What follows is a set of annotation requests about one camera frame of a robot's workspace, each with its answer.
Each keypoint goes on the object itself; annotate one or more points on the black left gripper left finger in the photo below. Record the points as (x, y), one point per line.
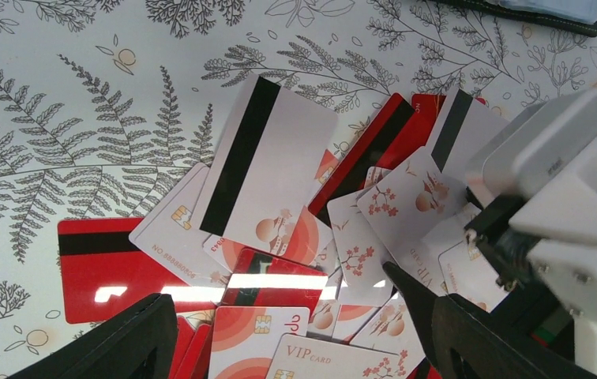
(138, 342)

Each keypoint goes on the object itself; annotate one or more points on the black card holder wallet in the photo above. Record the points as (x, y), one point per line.
(578, 17)

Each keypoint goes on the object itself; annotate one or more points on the floral patterned table mat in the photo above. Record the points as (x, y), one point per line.
(104, 105)

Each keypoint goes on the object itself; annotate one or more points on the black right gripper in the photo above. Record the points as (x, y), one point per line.
(518, 277)

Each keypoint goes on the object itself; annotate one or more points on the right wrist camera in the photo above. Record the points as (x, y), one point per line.
(548, 156)

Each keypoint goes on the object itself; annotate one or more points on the white card black stripe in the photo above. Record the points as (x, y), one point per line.
(263, 170)

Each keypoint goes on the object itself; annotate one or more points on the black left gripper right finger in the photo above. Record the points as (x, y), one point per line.
(461, 340)

